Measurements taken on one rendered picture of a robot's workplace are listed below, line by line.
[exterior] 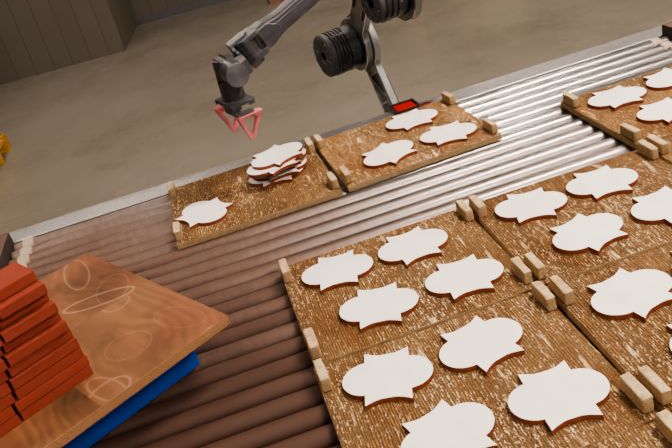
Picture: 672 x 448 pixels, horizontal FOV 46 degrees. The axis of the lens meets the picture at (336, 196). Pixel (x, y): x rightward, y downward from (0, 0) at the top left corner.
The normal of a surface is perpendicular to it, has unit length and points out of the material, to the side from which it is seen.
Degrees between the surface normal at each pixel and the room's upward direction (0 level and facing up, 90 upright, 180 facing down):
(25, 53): 90
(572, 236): 0
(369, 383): 0
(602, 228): 0
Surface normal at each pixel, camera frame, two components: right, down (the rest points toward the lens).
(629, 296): -0.23, -0.87
